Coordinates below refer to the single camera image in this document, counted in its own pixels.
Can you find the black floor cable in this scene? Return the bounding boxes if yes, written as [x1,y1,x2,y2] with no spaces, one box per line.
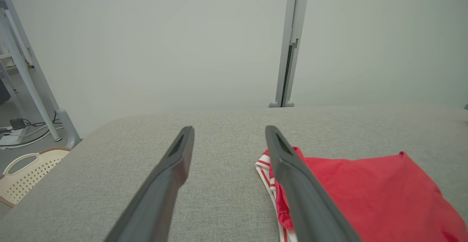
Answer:
[21,111,62,128]

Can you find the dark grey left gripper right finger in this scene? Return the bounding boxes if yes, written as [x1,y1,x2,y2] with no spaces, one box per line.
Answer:
[265,125,362,242]

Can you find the black power adapter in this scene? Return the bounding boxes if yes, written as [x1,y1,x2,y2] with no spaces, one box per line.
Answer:
[9,118,27,131]

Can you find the grey partition post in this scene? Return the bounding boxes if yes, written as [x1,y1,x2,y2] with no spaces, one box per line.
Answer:
[269,0,312,108]

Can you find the white power strip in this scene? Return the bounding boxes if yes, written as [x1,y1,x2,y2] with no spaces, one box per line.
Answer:
[0,126,29,146]

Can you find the cream perforated laundry basket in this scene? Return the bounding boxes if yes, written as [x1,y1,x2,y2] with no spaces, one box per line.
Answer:
[0,147,72,209]

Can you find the white floor cable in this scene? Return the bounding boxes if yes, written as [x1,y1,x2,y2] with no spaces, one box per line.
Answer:
[0,126,65,150]

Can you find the red number 23 basketball jersey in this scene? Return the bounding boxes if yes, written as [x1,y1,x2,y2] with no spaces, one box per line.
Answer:
[255,147,468,242]

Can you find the grey metal frame leg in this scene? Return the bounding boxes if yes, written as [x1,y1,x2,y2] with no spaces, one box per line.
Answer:
[0,0,82,149]

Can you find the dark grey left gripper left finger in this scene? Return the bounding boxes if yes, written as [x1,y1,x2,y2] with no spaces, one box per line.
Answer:
[104,126,195,242]

